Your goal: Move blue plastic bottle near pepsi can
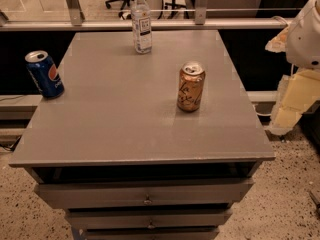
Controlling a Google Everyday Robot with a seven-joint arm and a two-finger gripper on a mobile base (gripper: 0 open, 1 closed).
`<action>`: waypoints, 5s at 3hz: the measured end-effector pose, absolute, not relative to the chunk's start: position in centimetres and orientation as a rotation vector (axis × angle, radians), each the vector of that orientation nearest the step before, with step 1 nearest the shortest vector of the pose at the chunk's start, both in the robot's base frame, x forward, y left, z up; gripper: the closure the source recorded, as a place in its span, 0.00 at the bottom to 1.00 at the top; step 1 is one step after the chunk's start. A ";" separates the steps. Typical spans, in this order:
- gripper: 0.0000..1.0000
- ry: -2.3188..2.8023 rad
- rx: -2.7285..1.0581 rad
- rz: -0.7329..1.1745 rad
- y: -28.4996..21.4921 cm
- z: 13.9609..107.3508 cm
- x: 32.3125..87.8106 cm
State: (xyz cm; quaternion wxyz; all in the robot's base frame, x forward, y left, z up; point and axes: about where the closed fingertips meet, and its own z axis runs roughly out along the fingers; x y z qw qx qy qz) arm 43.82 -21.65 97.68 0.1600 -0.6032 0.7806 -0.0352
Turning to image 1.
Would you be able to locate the middle grey drawer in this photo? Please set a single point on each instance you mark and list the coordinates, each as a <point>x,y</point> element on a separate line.
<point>149,219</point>

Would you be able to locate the bottom grey drawer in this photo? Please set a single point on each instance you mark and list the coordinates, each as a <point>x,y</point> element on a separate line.
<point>155,234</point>

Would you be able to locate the blue pepsi can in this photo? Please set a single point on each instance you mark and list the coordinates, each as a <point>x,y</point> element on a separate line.
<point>44,73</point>

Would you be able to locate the grey drawer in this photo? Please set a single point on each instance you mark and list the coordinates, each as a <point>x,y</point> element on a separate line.
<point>155,234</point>
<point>139,194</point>
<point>149,219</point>

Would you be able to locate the top grey drawer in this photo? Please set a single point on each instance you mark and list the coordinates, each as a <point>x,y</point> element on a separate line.
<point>139,194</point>

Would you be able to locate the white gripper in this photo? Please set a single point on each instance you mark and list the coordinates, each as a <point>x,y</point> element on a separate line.
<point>305,40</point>

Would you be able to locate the orange lacroix can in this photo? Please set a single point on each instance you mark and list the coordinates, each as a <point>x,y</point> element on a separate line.
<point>191,83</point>

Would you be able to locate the grey drawer cabinet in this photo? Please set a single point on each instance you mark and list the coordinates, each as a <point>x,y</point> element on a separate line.
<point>118,120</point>

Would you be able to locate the clear plastic water bottle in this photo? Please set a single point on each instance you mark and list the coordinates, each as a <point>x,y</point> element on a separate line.
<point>141,26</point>

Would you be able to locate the metal window rail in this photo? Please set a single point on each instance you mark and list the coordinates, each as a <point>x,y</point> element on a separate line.
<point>275,22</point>

